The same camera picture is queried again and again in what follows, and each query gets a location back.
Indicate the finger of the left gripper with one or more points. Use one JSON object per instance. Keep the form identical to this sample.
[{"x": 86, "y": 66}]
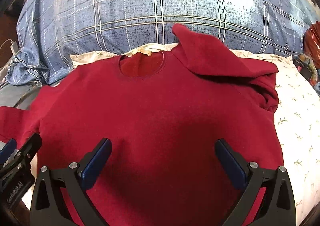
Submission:
[
  {"x": 27, "y": 152},
  {"x": 7, "y": 150}
]

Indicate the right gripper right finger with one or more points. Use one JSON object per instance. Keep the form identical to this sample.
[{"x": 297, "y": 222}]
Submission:
[{"x": 278, "y": 204}]

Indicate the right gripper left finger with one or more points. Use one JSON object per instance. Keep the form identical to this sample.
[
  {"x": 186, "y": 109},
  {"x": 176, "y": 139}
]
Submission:
[{"x": 48, "y": 206}]

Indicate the red sweater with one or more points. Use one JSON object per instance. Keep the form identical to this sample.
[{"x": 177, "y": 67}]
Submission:
[{"x": 155, "y": 125}]

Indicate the grey star-print bedsheet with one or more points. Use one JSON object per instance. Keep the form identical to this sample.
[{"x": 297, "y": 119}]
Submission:
[{"x": 17, "y": 93}]

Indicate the cream leaf-print pillow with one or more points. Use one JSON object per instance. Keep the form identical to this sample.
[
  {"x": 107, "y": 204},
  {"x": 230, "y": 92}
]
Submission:
[{"x": 292, "y": 116}]

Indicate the blue plaid quilt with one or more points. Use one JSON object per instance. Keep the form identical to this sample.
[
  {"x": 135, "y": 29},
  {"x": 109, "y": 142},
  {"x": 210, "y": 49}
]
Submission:
[{"x": 50, "y": 31}]

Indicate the clutter pile beside bed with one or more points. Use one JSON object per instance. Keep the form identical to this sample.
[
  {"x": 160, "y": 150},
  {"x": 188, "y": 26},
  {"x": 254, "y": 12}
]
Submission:
[{"x": 307, "y": 69}]

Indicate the red shiny plastic bag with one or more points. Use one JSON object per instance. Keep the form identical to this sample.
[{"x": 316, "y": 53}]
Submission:
[{"x": 312, "y": 43}]

